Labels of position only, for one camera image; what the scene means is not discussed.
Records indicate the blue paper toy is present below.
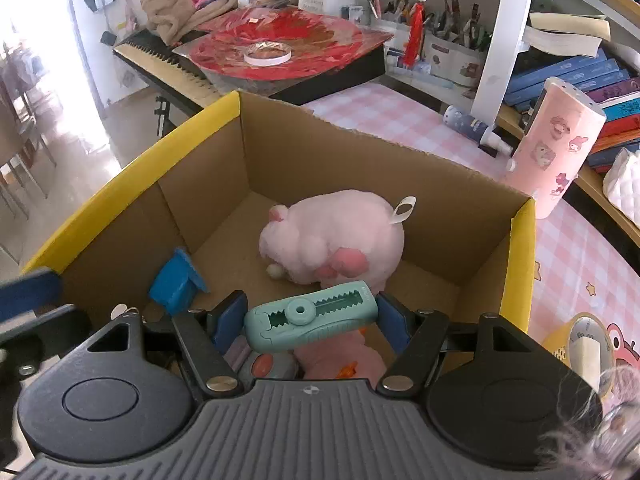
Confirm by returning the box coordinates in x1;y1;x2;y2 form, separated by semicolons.
149;248;209;315

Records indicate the small pink plush chick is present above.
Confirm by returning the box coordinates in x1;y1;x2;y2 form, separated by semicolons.
293;330;386;387

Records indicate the grey toy car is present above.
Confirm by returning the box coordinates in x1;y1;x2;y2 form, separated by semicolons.
224;335;299;391

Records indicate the large pink plush pig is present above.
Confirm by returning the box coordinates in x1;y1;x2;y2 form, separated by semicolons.
258;190;416;294

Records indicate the yellow tape roll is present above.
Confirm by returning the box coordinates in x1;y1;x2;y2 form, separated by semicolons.
542;312;615;399

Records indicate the yellow cardboard box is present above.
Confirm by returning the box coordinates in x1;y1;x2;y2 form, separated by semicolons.
28;92;536;330

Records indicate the pink cartoon desk mat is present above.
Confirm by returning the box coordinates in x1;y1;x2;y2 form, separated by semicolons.
307;82;639;364

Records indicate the white blue glue bottle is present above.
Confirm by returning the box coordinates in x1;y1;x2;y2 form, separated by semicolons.
442;105;513;157

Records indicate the white quilted pearl handbag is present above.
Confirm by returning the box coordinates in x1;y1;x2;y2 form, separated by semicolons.
603;148;640;226

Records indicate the pink cylindrical pen holder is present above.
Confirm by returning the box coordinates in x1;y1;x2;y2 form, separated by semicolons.
504;77;606;219

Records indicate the black electric piano keyboard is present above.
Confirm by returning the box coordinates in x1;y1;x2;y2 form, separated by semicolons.
113;28;220;117

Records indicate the red hanging tassel doll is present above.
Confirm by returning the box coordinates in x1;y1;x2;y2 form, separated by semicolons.
402;0;427;68

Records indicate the white tape roll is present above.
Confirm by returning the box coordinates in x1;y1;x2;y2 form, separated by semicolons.
243;41;292;67

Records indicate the white pen organizer box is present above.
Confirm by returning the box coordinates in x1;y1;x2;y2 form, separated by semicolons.
364;0;492;89

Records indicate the red patterned paper pile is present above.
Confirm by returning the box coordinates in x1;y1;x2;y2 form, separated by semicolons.
183;6;392;81

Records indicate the row of books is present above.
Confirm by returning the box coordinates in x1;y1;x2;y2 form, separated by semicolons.
503;48;639;174

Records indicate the beige crumpled blanket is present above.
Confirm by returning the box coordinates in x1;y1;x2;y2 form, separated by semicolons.
141;0;238;47

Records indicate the white bookshelf frame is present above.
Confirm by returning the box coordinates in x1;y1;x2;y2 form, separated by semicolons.
319;0;640;126

